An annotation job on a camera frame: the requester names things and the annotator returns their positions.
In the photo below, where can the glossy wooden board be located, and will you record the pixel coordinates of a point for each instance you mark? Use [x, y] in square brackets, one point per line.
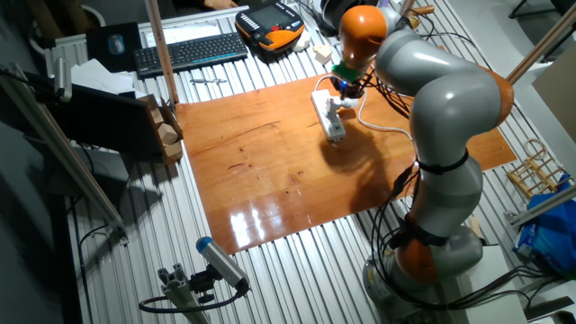
[261, 180]

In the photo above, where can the silver camera with blue end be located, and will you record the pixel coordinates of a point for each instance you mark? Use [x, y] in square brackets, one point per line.
[222, 263]

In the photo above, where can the black mouse pad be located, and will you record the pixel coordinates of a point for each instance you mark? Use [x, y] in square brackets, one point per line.
[96, 54]

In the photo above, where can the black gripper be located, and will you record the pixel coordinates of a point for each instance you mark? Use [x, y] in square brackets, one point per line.
[347, 83]

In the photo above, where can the long aluminium frame bar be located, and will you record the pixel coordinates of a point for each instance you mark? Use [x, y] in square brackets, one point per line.
[67, 157]

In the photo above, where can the aluminium profile camera mount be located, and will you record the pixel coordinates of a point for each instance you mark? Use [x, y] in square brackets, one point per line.
[180, 292]

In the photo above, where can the black connector with blue light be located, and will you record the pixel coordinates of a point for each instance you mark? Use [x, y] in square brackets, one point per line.
[402, 180]

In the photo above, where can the white egg-shaped object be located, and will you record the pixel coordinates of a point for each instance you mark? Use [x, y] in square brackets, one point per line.
[301, 41]

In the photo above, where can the small metal pen tool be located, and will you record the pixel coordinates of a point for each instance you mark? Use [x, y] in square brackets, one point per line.
[207, 81]

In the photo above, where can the white bulb holder with bulb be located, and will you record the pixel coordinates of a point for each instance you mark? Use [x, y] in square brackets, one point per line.
[335, 108]

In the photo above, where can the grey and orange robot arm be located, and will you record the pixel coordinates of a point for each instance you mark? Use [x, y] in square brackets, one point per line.
[450, 103]

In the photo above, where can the wooden upright pole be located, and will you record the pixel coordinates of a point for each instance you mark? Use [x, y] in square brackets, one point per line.
[161, 49]

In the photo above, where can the orange and black teach pendant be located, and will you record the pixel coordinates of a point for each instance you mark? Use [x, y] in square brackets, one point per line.
[270, 24]

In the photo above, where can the cardboard box of wooden blocks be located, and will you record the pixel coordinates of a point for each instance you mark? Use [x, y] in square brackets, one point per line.
[168, 134]

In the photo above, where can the dark computer mouse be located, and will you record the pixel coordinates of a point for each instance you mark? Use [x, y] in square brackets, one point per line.
[116, 44]

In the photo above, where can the wooden peg rack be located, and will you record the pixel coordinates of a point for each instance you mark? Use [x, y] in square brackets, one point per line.
[535, 173]

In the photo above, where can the blue bag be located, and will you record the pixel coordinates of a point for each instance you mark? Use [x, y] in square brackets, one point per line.
[549, 234]

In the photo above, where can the tan cardboard panel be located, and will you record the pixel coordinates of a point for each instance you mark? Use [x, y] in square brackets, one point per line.
[558, 90]

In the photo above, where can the thin support pole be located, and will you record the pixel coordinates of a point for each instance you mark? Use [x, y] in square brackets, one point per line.
[540, 45]

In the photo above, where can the white paper stack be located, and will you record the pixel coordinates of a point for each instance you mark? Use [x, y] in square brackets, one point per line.
[99, 76]

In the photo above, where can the short aluminium bar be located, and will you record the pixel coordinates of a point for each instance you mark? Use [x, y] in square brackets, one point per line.
[544, 204]

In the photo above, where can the white house-shaped block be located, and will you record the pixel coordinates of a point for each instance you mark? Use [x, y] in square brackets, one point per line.
[323, 54]

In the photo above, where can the black keyboard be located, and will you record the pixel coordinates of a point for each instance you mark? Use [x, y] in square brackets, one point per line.
[189, 54]

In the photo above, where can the white power strip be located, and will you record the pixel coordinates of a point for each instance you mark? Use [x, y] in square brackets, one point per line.
[335, 128]

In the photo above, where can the black flat panel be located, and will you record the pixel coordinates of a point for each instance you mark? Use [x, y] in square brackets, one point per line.
[99, 121]

